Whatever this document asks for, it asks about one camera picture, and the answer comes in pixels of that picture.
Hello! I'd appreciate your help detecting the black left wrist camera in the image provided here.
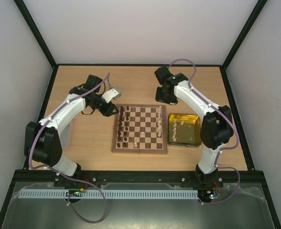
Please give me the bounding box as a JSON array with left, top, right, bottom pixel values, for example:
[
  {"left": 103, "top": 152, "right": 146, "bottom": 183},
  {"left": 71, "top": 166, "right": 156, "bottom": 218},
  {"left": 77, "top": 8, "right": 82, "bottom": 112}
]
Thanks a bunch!
[{"left": 83, "top": 74, "right": 102, "bottom": 90}]

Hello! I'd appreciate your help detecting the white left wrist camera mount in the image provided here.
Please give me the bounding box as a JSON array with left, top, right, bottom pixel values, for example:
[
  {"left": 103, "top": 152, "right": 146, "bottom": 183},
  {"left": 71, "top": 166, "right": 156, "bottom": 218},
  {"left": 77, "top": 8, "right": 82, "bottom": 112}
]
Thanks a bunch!
[{"left": 102, "top": 88, "right": 121, "bottom": 103}]

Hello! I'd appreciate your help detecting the wooden folding chess board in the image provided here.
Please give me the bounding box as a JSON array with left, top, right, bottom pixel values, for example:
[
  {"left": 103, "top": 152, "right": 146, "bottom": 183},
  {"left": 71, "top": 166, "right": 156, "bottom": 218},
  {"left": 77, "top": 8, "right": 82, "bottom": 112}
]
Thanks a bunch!
[{"left": 111, "top": 104, "right": 168, "bottom": 155}]

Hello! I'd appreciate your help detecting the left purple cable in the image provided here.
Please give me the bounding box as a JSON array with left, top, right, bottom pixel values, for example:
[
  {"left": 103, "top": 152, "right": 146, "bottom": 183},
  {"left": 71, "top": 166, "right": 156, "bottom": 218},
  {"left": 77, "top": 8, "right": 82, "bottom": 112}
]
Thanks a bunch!
[{"left": 28, "top": 72, "right": 108, "bottom": 224}]

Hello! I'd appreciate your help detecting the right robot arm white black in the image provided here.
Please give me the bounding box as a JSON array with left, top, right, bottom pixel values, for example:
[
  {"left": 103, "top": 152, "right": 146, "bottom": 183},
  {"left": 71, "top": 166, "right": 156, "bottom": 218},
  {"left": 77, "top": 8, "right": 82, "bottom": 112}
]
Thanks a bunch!
[{"left": 154, "top": 72, "right": 234, "bottom": 187}]

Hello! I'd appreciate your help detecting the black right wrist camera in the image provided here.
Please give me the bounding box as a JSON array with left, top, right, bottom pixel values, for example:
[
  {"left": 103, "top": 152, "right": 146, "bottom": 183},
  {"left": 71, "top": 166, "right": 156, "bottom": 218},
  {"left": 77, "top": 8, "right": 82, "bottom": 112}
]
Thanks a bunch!
[{"left": 154, "top": 66, "right": 173, "bottom": 85}]

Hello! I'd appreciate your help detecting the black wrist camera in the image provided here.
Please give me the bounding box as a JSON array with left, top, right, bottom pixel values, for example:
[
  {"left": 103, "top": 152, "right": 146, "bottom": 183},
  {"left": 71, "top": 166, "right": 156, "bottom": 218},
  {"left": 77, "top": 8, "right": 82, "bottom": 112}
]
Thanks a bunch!
[
  {"left": 154, "top": 66, "right": 173, "bottom": 85},
  {"left": 83, "top": 74, "right": 102, "bottom": 90}
]

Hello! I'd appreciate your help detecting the black frame rail front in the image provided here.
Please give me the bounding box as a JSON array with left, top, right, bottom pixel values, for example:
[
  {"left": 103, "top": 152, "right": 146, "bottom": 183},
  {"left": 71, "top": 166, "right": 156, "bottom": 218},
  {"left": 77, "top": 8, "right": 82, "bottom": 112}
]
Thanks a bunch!
[{"left": 13, "top": 169, "right": 266, "bottom": 187}]

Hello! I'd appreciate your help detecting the gold metal tray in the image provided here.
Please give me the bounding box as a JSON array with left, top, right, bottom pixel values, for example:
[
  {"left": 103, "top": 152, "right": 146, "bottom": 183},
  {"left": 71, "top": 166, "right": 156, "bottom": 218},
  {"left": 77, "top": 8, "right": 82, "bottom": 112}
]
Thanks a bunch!
[{"left": 168, "top": 113, "right": 202, "bottom": 147}]

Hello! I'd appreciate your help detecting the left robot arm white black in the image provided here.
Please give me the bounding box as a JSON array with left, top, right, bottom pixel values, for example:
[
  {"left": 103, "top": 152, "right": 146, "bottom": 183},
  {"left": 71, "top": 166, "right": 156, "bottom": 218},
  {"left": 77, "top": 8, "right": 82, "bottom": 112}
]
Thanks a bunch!
[{"left": 24, "top": 86, "right": 120, "bottom": 177}]

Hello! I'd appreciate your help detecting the grey slotted cable duct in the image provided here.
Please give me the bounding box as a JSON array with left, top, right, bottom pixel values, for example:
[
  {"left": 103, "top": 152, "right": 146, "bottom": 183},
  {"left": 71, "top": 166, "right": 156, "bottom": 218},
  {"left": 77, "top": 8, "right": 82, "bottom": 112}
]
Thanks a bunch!
[{"left": 18, "top": 189, "right": 198, "bottom": 199}]

